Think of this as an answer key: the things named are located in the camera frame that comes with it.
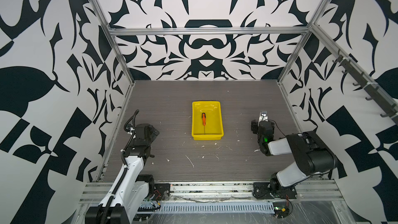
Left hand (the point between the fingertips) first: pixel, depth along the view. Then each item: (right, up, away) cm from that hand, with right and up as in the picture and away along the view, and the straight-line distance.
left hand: (147, 131), depth 84 cm
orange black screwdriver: (+31, +4, +14) cm, 34 cm away
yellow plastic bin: (+37, -1, +11) cm, 38 cm away
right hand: (+66, +5, +9) cm, 67 cm away
